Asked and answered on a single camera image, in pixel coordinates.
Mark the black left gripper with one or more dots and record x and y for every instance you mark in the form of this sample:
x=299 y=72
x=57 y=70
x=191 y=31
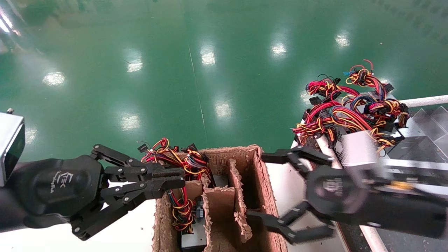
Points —
x=52 y=189

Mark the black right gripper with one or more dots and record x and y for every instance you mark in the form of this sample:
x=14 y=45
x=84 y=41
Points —
x=336 y=192

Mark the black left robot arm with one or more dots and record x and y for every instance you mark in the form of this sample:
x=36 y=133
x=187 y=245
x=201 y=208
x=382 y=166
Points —
x=8 y=213

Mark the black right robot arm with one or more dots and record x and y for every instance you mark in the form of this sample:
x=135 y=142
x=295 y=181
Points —
x=413 y=206

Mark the brown cardboard box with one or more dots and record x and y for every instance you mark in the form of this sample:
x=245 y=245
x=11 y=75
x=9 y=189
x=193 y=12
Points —
x=266 y=196

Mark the long cardboard divider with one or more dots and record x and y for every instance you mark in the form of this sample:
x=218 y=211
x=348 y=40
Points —
x=239 y=196
x=208 y=227

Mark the black rubber strip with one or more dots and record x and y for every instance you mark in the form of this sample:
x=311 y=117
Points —
x=351 y=241

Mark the short cardboard cross divider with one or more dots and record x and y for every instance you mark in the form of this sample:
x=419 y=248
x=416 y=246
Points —
x=220 y=206

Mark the grey power supply rear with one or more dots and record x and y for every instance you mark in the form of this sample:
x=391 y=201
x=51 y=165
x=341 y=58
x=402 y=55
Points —
x=430 y=122

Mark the short white pipe rail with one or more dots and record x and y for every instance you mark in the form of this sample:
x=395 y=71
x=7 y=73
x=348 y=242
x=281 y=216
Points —
x=295 y=144

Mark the long white pipe rail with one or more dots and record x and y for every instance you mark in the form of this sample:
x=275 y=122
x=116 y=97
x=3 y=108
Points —
x=373 y=241

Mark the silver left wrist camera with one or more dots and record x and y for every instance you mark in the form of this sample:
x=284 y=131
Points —
x=10 y=147

